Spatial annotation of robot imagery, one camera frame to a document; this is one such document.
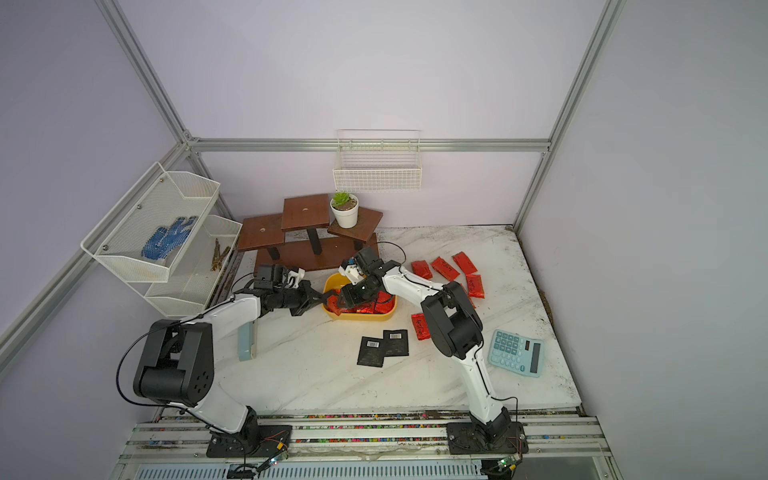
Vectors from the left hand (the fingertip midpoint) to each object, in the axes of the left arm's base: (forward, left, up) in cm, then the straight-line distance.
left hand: (326, 299), depth 91 cm
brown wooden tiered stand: (+24, +10, +4) cm, 26 cm away
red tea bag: (+21, -48, -8) cm, 53 cm away
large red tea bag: (+18, -40, -7) cm, 44 cm away
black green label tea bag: (-13, -14, -8) cm, 21 cm away
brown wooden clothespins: (+13, +36, +5) cm, 39 cm away
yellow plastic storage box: (+10, -1, -4) cm, 11 cm away
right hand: (0, -6, -4) cm, 7 cm away
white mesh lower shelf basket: (+5, +42, +4) cm, 43 cm away
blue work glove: (+4, +40, +22) cm, 45 cm away
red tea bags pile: (0, -17, -3) cm, 18 cm away
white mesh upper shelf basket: (+4, +43, +24) cm, 50 cm away
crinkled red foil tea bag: (+16, -31, -5) cm, 35 cm away
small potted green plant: (+25, -5, +16) cm, 30 cm away
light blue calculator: (-14, -57, -6) cm, 60 cm away
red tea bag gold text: (-6, -30, -7) cm, 31 cm away
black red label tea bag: (-10, -22, -8) cm, 25 cm away
